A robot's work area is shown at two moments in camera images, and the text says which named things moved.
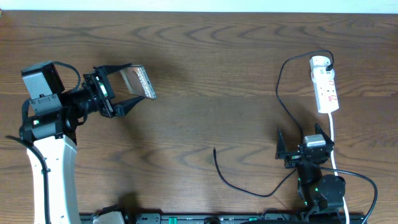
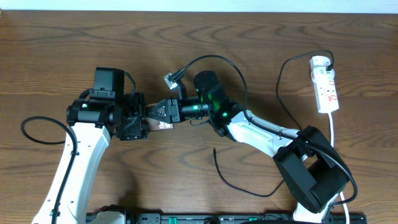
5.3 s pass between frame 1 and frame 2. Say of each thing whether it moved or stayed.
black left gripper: moved
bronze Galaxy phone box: moved
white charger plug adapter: stayed
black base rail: stayed
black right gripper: moved
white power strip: stayed
